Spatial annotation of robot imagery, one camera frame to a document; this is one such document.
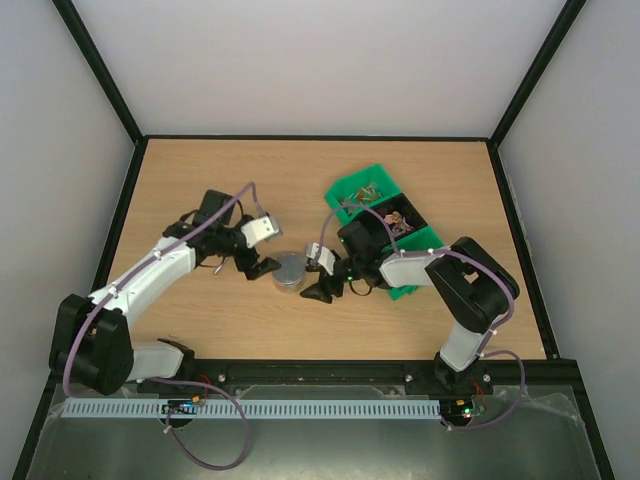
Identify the purple cable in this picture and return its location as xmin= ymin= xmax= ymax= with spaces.
xmin=317 ymin=205 xmax=526 ymax=433
xmin=61 ymin=181 xmax=266 ymax=471

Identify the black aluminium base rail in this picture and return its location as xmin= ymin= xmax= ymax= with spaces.
xmin=49 ymin=356 xmax=581 ymax=396

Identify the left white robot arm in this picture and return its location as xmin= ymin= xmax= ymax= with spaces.
xmin=49 ymin=190 xmax=281 ymax=395

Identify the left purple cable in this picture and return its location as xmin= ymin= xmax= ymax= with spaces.
xmin=61 ymin=181 xmax=266 ymax=471

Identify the green candy bin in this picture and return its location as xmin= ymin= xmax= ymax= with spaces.
xmin=379 ymin=226 xmax=444 ymax=301
xmin=324 ymin=164 xmax=407 ymax=216

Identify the black candy bin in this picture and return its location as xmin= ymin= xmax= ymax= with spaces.
xmin=353 ymin=194 xmax=429 ymax=249

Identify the silver metal jar lid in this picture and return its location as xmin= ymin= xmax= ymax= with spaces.
xmin=272 ymin=252 xmax=306 ymax=281

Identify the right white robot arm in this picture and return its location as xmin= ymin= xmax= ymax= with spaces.
xmin=300 ymin=221 xmax=520 ymax=392

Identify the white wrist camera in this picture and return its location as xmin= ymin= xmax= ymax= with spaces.
xmin=240 ymin=215 xmax=282 ymax=248
xmin=304 ymin=242 xmax=337 ymax=276

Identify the light blue cable duct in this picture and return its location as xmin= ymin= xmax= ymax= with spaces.
xmin=61 ymin=399 xmax=441 ymax=420

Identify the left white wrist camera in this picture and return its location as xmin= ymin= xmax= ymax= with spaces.
xmin=240 ymin=215 xmax=282 ymax=248

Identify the clear glass jar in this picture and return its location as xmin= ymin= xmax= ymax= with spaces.
xmin=273 ymin=278 xmax=305 ymax=294

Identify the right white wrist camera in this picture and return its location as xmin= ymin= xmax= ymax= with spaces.
xmin=304 ymin=242 xmax=337 ymax=276

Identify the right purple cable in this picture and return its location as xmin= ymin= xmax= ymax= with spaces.
xmin=317 ymin=205 xmax=526 ymax=433

